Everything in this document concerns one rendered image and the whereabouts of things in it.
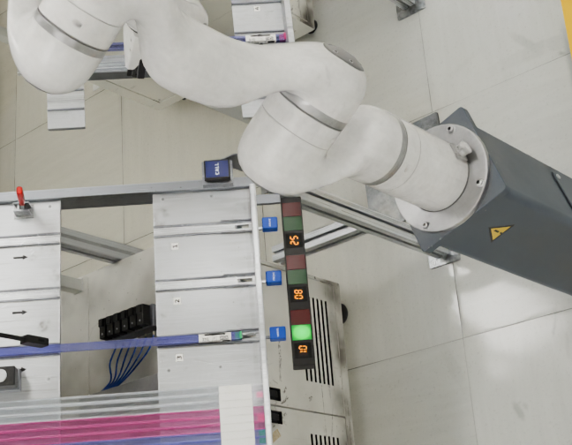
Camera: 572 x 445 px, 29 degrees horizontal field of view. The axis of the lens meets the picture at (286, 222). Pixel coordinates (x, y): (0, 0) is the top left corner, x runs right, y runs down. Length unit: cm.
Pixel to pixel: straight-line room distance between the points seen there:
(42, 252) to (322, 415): 84
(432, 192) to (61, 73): 69
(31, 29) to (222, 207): 85
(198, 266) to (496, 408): 83
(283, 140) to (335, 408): 123
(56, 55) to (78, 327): 135
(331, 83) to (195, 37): 22
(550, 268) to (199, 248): 67
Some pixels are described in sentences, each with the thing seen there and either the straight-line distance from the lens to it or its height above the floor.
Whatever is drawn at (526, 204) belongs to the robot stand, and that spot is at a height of 60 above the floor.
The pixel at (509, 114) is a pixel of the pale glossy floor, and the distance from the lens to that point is 274.
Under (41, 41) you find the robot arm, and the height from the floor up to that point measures 150.
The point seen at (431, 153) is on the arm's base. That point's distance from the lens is 178.
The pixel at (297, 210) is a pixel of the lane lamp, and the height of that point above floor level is 65.
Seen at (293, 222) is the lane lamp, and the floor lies 66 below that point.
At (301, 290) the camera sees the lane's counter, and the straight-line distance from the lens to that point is 211.
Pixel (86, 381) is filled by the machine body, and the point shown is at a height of 62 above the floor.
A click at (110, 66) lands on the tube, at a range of 206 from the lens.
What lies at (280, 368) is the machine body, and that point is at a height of 32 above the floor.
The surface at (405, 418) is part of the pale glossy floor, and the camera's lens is 273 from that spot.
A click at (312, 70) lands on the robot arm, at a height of 114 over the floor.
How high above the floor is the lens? 221
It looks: 45 degrees down
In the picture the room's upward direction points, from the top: 71 degrees counter-clockwise
